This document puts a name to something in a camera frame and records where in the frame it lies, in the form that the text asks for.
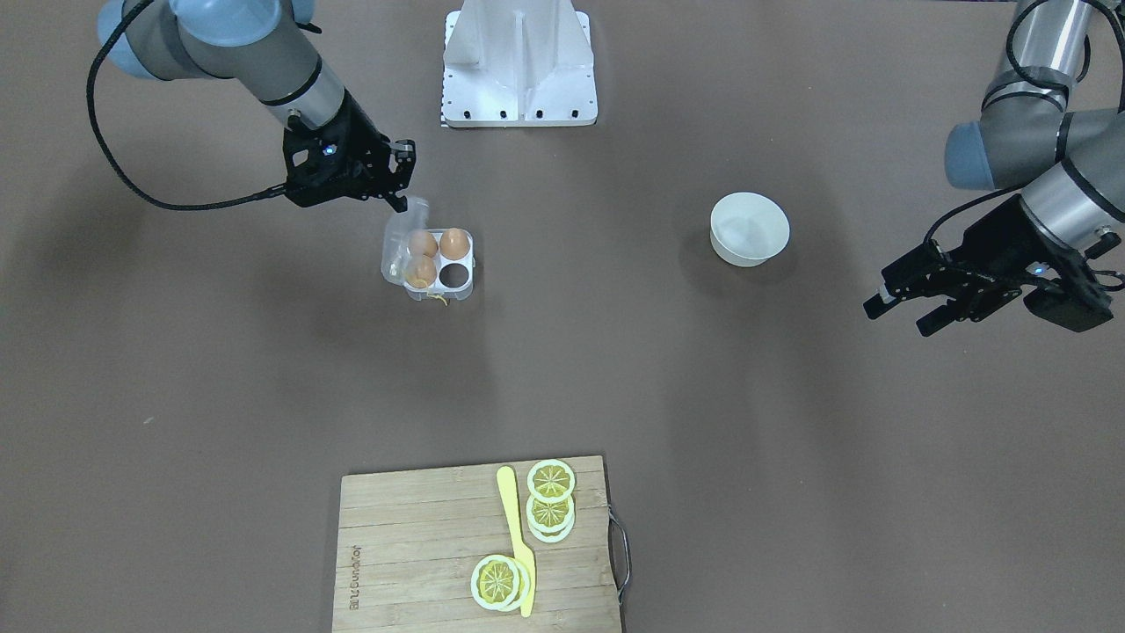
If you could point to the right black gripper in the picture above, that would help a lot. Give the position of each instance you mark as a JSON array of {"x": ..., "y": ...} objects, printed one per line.
[{"x": 361, "y": 138}]

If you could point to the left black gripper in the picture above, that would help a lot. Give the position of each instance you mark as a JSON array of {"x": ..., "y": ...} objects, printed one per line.
[{"x": 999, "y": 239}]

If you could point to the brown egg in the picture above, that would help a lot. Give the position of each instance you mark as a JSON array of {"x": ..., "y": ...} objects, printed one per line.
[{"x": 455, "y": 243}]

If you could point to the clear plastic egg box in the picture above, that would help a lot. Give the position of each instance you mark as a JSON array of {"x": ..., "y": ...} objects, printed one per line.
[{"x": 456, "y": 279}]

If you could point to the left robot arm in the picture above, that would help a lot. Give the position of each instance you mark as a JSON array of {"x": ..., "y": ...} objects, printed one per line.
[{"x": 1057, "y": 174}]

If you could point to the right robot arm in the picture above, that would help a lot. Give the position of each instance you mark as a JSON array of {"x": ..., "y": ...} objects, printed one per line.
[{"x": 263, "y": 45}]

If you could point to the brown egg rear slot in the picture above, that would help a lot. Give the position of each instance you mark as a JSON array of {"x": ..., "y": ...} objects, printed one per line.
[{"x": 422, "y": 243}]

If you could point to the brown egg slot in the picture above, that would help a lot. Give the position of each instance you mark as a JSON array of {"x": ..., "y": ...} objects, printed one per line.
[
  {"x": 422, "y": 243},
  {"x": 420, "y": 273}
]

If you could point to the brown egg front slot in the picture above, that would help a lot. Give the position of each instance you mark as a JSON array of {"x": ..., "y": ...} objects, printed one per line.
[{"x": 420, "y": 273}]

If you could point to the white round bowl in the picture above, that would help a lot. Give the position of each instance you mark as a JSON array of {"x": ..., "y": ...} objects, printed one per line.
[{"x": 747, "y": 229}]

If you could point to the lemon slice middle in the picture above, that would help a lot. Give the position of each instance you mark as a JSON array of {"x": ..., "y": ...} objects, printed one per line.
[{"x": 552, "y": 521}]

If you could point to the wooden cutting board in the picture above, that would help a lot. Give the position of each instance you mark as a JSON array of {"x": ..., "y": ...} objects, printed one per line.
[{"x": 408, "y": 542}]

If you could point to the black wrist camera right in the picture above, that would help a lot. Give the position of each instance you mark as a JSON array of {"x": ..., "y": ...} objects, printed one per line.
[{"x": 317, "y": 167}]

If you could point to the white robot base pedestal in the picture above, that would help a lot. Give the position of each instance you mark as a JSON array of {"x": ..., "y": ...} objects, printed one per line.
[{"x": 518, "y": 64}]

